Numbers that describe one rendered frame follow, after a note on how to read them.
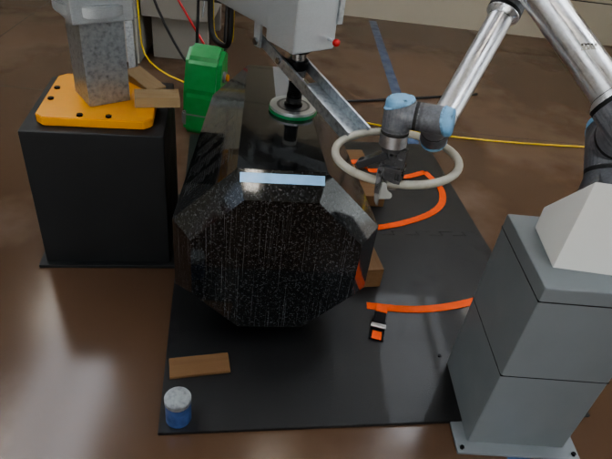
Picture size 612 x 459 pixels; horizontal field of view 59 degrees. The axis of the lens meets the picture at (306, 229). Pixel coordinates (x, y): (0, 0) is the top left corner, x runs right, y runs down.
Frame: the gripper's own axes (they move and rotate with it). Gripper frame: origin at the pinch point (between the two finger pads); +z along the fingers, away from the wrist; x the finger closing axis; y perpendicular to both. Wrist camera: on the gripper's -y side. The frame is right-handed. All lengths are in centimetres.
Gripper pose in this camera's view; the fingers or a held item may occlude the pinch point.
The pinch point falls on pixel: (377, 198)
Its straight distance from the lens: 191.0
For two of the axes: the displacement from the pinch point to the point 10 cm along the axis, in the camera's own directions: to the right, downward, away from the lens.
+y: 9.2, 2.6, -2.9
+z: -0.7, 8.4, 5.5
